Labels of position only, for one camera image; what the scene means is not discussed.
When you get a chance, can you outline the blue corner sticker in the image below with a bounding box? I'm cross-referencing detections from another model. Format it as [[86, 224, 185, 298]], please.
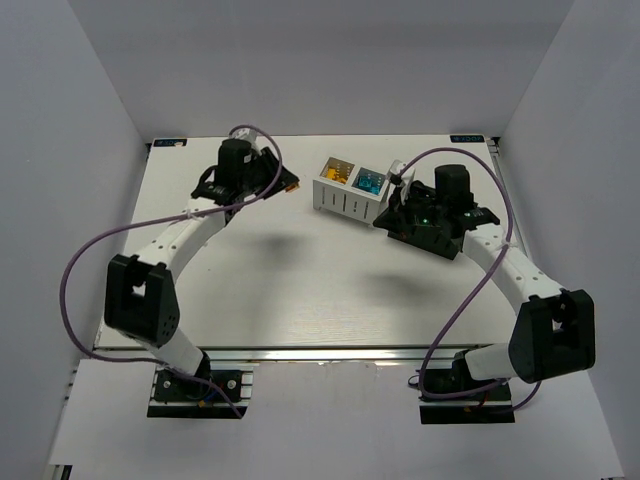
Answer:
[[152, 138, 187, 148], [449, 134, 485, 143]]

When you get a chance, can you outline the blue right corner sticker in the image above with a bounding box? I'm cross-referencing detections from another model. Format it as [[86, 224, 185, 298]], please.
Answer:
[[449, 134, 485, 143]]

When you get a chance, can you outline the blue left corner sticker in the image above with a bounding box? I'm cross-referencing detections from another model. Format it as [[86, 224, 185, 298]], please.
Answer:
[[152, 138, 187, 148]]

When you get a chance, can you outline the cyan rounded lego brick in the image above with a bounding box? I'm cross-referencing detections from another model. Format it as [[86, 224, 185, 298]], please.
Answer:
[[353, 171, 385, 195]]

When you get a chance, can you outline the aluminium front rail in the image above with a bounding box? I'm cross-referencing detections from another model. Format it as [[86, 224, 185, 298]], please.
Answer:
[[92, 344, 476, 365]]

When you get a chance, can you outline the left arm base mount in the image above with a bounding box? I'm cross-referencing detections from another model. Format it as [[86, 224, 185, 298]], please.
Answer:
[[147, 362, 254, 420]]

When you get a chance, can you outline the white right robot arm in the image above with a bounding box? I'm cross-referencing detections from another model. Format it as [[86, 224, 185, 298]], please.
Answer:
[[373, 163, 596, 389]]

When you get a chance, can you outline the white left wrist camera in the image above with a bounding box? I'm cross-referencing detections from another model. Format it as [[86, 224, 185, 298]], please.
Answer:
[[228, 126, 259, 151]]

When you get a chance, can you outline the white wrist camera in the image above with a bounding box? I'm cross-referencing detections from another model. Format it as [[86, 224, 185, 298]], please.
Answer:
[[228, 126, 259, 151], [387, 160, 415, 204]]

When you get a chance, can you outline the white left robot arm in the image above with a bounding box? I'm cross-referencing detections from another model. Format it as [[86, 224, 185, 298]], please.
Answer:
[[103, 139, 299, 379]]

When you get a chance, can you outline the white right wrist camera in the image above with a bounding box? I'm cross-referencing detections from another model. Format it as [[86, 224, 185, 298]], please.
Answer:
[[387, 160, 415, 204]]

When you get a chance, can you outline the black two-compartment container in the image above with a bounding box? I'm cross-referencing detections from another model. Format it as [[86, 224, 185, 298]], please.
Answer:
[[387, 223, 462, 260]]

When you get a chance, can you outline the white two-compartment container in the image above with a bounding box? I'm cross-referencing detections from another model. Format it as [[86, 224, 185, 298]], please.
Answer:
[[312, 157, 389, 226]]

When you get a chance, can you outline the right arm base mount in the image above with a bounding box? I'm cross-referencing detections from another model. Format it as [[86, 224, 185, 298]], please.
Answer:
[[418, 369, 515, 425]]

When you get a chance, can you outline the orange rounded lego brick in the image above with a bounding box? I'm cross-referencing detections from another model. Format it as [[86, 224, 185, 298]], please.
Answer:
[[324, 166, 350, 184]]

